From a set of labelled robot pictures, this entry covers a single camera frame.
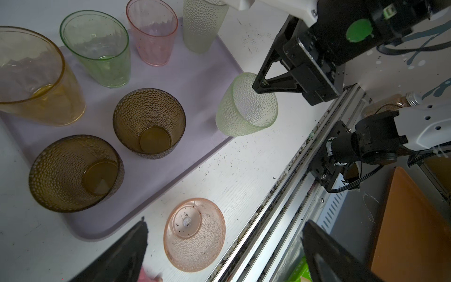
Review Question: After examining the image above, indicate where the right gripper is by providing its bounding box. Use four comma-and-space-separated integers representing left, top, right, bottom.
252, 15, 351, 105

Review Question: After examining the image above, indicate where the orange brown board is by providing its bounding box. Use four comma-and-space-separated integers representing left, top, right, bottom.
371, 168, 451, 282

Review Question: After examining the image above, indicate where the olive brown glass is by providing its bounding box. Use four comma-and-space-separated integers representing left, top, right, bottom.
113, 88, 186, 159

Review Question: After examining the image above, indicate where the yellow clear glass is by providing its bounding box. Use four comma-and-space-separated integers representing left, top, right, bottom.
1, 26, 86, 126

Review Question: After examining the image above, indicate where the pink clear glass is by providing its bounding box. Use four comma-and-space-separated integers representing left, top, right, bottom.
126, 0, 179, 67

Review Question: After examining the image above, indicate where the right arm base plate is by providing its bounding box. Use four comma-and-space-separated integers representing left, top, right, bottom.
308, 121, 361, 193

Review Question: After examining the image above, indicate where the plastic jar with lid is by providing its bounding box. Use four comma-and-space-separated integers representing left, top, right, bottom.
362, 92, 423, 118

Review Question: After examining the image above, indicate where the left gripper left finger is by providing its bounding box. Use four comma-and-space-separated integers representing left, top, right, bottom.
71, 219, 148, 282

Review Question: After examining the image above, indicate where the aluminium rail frame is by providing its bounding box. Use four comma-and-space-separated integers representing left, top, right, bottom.
208, 83, 369, 282

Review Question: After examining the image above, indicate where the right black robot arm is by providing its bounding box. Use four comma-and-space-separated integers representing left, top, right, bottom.
253, 1, 451, 165

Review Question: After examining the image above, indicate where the light green textured glass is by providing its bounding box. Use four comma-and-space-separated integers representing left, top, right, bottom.
216, 72, 278, 137

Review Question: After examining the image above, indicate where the brown textured glass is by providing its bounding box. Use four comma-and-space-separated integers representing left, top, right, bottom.
29, 135, 125, 213

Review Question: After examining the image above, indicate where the green clear glass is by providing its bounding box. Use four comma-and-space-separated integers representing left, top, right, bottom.
59, 10, 131, 88

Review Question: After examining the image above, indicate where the pink textured glass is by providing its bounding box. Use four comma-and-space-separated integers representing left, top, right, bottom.
163, 198, 226, 273

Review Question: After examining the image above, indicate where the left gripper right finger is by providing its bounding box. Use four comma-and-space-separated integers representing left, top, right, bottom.
302, 220, 381, 282

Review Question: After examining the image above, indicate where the lilac plastic tray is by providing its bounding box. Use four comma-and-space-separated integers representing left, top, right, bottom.
1, 33, 242, 240

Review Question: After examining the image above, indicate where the green snack packet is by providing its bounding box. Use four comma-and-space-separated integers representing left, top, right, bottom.
287, 256, 312, 282

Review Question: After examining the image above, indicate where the pale green frosted glass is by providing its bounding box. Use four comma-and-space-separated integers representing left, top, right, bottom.
183, 0, 229, 54

